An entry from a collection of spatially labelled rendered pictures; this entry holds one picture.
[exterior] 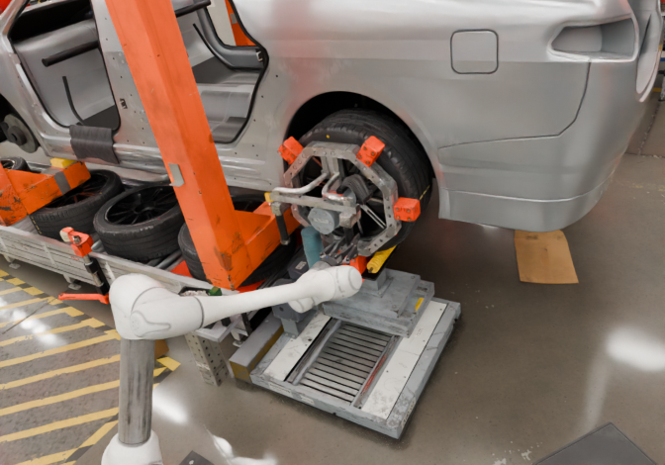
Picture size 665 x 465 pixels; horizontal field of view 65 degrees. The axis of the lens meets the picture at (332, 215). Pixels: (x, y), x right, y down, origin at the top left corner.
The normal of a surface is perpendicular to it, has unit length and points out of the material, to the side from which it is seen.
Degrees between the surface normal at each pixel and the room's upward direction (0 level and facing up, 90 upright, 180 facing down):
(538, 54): 90
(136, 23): 90
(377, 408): 0
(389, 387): 0
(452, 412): 0
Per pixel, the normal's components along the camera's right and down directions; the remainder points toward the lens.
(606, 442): -0.16, -0.84
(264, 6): -0.51, 0.35
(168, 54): 0.86, 0.14
